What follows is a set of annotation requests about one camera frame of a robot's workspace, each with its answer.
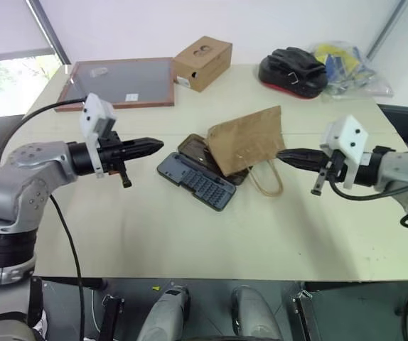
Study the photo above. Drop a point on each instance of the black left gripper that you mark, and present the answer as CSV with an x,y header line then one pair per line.
x,y
109,152

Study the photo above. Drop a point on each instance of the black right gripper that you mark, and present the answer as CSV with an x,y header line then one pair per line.
x,y
337,167

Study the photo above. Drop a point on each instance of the brown paper bag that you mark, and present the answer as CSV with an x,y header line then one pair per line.
x,y
246,138

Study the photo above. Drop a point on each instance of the dark tool case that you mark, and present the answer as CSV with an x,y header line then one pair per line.
x,y
197,188

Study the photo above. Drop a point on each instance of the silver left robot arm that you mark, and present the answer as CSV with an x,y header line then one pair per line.
x,y
30,167

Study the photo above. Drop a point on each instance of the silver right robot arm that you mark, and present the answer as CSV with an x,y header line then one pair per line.
x,y
403,170

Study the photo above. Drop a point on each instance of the small white label sticker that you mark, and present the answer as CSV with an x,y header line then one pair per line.
x,y
131,97

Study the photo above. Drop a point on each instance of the wooden framed grey board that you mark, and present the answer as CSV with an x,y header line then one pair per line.
x,y
118,81

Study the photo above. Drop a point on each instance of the small clear plastic piece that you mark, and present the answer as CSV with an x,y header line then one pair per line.
x,y
99,72

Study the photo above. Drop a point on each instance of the black and red pouch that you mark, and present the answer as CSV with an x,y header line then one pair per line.
x,y
293,71

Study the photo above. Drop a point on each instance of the clear plastic bag yellow blue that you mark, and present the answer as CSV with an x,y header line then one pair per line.
x,y
353,67

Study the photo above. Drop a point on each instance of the brown cardboard box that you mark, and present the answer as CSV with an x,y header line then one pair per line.
x,y
204,64

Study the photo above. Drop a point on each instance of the small yellow tag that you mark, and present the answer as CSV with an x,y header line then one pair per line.
x,y
156,288

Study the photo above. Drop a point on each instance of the black table crossbar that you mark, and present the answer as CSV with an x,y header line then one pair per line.
x,y
90,283

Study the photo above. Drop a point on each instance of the grey right robot leg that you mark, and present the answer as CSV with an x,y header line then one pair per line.
x,y
255,316

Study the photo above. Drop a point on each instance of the grey robot leg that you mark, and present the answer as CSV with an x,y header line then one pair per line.
x,y
165,316
255,316

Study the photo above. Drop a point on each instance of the grey left robot leg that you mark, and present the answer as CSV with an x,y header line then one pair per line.
x,y
165,316

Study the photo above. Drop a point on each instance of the white roller blind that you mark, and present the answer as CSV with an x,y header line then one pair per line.
x,y
5,25

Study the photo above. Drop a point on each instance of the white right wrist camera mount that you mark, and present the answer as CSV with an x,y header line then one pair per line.
x,y
346,138

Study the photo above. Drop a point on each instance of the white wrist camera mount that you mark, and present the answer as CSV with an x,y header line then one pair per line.
x,y
346,138
94,110

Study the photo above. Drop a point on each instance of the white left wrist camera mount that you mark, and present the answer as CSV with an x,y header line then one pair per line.
x,y
94,110

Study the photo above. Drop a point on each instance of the dark window frame bar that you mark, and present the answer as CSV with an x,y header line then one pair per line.
x,y
49,33

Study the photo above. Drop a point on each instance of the grey wall conduit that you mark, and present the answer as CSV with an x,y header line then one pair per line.
x,y
385,30

